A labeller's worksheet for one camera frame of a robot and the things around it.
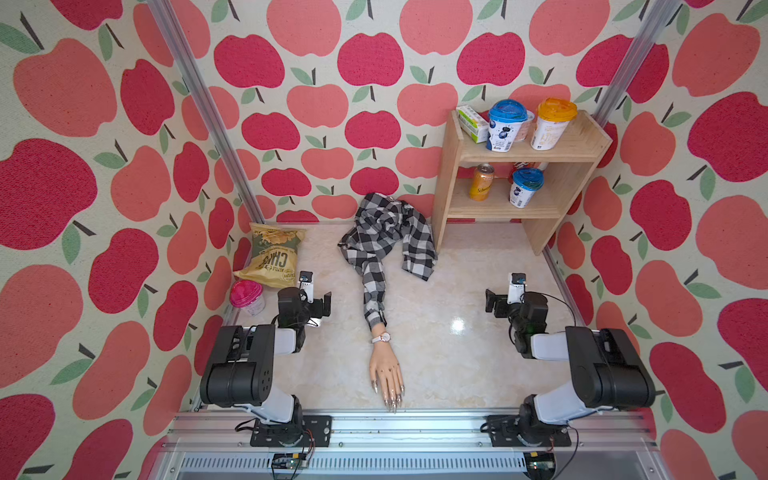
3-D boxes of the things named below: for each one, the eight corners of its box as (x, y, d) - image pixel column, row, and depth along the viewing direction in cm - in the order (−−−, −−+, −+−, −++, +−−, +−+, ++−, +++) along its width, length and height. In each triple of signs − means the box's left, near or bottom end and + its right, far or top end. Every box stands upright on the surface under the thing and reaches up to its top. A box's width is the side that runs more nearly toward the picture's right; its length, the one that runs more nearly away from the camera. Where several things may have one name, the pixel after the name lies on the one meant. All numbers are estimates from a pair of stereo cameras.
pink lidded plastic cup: (236, 317, 95) (224, 303, 88) (244, 295, 101) (233, 280, 93) (265, 318, 95) (255, 303, 88) (271, 295, 101) (262, 280, 93)
